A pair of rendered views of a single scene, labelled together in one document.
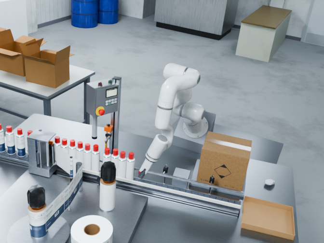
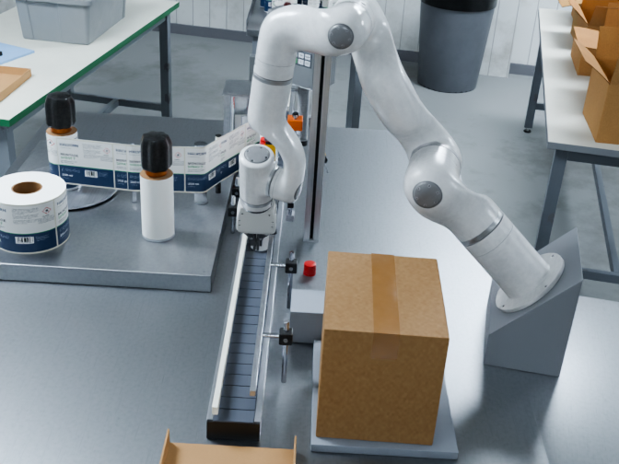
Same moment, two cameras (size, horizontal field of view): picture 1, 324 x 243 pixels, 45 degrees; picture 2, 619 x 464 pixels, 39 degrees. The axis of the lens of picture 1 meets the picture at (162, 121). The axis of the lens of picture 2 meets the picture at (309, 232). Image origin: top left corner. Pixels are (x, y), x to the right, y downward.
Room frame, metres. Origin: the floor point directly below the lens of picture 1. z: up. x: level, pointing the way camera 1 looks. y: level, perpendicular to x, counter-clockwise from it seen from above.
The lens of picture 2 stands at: (1.72, -1.89, 2.08)
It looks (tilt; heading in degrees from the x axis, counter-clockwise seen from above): 29 degrees down; 78
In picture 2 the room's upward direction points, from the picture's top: 4 degrees clockwise
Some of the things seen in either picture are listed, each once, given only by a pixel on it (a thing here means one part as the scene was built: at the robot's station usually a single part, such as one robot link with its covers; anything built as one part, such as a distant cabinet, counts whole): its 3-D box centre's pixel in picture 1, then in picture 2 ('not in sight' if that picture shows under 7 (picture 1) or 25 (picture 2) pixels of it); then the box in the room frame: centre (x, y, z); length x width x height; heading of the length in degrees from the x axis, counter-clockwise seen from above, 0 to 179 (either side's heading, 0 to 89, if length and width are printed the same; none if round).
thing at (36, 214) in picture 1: (37, 211); (62, 140); (1.47, 0.57, 1.04); 0.09 x 0.09 x 0.29
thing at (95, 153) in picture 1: (95, 159); not in sight; (2.06, 0.39, 0.98); 0.05 x 0.05 x 0.20
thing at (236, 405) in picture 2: (112, 179); (261, 234); (2.03, 0.28, 0.86); 1.65 x 0.08 x 0.04; 79
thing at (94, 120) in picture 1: (94, 123); (303, 110); (2.16, 0.42, 1.18); 0.04 x 0.04 x 0.21
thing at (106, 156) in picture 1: (106, 162); not in sight; (2.03, 0.32, 0.98); 0.05 x 0.05 x 0.20
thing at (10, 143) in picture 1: (10, 140); not in sight; (2.17, 0.98, 0.98); 0.05 x 0.05 x 0.20
